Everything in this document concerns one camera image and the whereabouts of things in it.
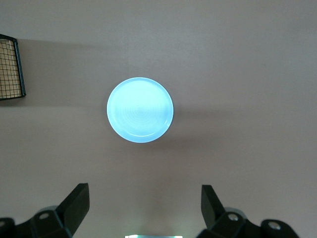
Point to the light blue round plate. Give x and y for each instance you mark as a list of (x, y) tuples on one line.
[(140, 110)]

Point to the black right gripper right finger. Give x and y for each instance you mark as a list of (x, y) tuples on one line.
[(213, 213)]

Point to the wooden board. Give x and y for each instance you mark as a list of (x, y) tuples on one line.
[(10, 81)]

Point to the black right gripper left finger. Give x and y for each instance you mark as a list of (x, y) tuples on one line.
[(69, 213)]

